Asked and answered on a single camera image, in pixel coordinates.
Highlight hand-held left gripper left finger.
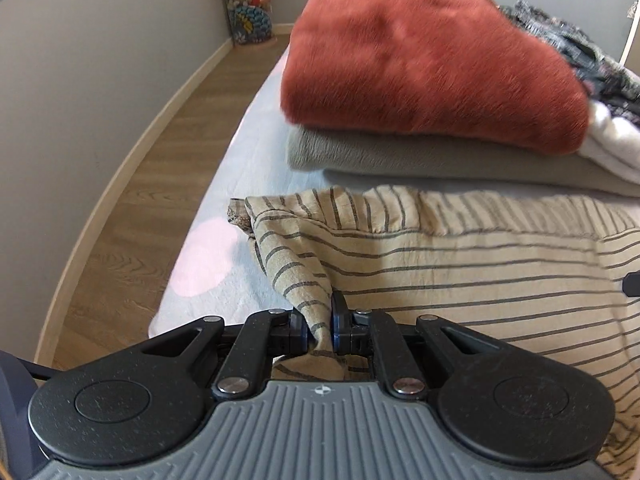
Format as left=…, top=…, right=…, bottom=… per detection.
left=142, top=305, right=308, bottom=401

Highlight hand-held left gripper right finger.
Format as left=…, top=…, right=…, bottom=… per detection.
left=330, top=291, right=501, bottom=401

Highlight beige striped pants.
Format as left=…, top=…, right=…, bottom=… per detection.
left=245, top=185, right=640, bottom=478

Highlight white folded garment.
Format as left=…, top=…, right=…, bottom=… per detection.
left=577, top=100, right=640, bottom=185

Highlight beige folded garment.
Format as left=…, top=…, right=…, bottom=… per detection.
left=286, top=122, right=640, bottom=197

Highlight bed with pink dotted sheet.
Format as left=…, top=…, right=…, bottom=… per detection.
left=147, top=35, right=640, bottom=341

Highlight dark patterned folded garment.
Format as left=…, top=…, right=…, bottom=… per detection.
left=497, top=0, right=640, bottom=126

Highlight rust red folded sweater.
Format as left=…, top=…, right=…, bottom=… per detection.
left=280, top=0, right=591, bottom=157

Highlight clear tube of plush toys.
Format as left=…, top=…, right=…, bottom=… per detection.
left=217, top=0, right=275, bottom=46

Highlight dark blue strap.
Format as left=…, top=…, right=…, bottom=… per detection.
left=0, top=350, right=56, bottom=471

